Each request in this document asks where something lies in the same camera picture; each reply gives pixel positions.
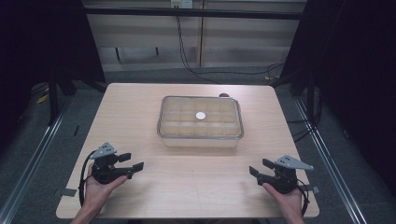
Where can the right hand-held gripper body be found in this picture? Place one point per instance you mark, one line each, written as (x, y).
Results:
(285, 180)

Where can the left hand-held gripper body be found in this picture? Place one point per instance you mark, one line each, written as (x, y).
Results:
(106, 174)

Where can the person's left hand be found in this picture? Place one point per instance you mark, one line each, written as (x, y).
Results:
(98, 194)

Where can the person's right hand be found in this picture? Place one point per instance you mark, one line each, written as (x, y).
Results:
(291, 203)

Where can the grey tape strip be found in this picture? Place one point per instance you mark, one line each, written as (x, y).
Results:
(69, 192)
(313, 189)

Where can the black tape strip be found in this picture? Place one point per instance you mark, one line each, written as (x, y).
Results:
(76, 130)

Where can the clear plastic compartment box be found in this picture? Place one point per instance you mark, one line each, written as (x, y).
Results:
(186, 124)

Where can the white round disc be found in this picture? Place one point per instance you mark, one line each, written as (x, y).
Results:
(200, 115)

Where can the small brown round object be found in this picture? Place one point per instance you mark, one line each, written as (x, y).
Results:
(224, 95)

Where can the black metal stand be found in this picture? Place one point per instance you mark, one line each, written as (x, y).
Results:
(53, 99)
(311, 93)

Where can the yellow tape piece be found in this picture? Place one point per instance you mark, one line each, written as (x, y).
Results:
(42, 99)

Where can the black curtain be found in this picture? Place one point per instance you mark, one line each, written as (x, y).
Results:
(351, 62)
(40, 40)

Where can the black horizontal bar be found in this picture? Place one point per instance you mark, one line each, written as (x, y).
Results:
(193, 13)

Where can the metal floor rail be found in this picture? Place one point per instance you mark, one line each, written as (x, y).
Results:
(330, 158)
(34, 158)

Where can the white wall socket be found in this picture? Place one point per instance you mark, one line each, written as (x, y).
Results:
(181, 3)

